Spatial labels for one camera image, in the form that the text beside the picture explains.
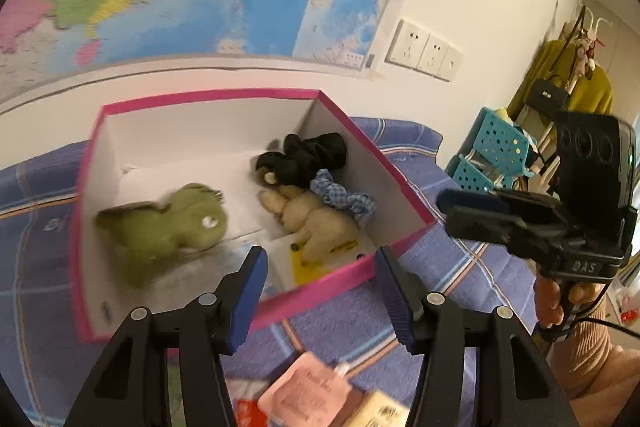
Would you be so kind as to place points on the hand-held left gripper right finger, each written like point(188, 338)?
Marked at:
point(395, 302)

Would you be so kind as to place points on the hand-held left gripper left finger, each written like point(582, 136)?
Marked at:
point(247, 297)

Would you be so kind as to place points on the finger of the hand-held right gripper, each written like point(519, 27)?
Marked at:
point(480, 227)
point(470, 201)

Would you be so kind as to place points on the white yellow wet wipes pack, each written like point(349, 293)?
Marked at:
point(305, 269)

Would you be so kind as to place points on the pink cardboard box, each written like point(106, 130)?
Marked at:
point(325, 289)

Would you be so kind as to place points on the cream plush toy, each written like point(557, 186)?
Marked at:
point(315, 217)

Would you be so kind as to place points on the green plush toy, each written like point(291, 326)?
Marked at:
point(165, 232)

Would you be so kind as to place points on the beige printed packet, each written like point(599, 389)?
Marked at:
point(380, 409)

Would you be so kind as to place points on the blue gingham scrunchie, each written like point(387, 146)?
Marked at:
point(332, 192)

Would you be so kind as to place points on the black plush bear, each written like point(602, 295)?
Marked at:
point(267, 164)

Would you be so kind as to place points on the black scrunchie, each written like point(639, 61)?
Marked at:
point(320, 152)

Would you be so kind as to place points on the person's right forearm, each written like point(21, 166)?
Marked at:
point(600, 357)

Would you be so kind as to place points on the person's right hand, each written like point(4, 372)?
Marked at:
point(550, 302)

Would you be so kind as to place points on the blue plaid bed sheet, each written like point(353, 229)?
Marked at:
point(450, 267)

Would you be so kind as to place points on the teal perforated storage rack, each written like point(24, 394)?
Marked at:
point(500, 142)

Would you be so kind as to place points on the yellow hanging garment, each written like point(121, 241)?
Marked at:
point(590, 92)

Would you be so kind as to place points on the black handbag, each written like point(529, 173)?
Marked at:
point(547, 94)

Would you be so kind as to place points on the pink spouted pouch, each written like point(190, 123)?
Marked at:
point(305, 392)

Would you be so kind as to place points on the white red plastic bag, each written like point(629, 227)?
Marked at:
point(629, 304)

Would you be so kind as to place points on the coat rack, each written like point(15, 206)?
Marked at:
point(587, 32)

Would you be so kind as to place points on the white wall socket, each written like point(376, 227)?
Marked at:
point(407, 44)
point(434, 55)
point(451, 64)

